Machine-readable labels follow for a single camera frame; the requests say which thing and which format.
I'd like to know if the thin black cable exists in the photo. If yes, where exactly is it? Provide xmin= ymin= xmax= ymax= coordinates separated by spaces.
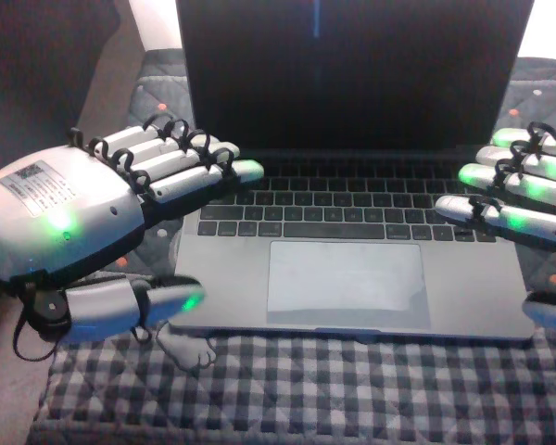
xmin=11 ymin=317 xmax=71 ymax=363

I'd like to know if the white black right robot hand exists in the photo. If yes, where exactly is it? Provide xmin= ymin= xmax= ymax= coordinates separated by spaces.
xmin=434 ymin=121 xmax=556 ymax=338

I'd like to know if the grey quilt with printed bear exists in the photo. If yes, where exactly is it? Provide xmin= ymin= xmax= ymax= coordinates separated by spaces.
xmin=27 ymin=45 xmax=556 ymax=445

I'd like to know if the silver grey laptop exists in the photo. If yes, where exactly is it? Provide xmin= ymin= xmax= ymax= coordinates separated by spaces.
xmin=169 ymin=0 xmax=538 ymax=345

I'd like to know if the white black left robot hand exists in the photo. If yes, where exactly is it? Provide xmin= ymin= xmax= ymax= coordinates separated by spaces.
xmin=0 ymin=113 xmax=265 ymax=347

